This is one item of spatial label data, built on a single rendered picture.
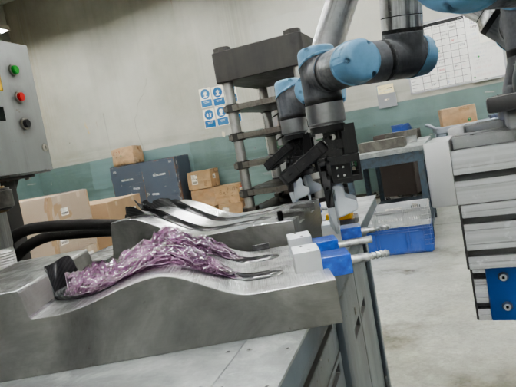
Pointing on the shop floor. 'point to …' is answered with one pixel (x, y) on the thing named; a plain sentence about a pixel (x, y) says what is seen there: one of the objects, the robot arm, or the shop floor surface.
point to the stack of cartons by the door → (215, 190)
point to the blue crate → (404, 239)
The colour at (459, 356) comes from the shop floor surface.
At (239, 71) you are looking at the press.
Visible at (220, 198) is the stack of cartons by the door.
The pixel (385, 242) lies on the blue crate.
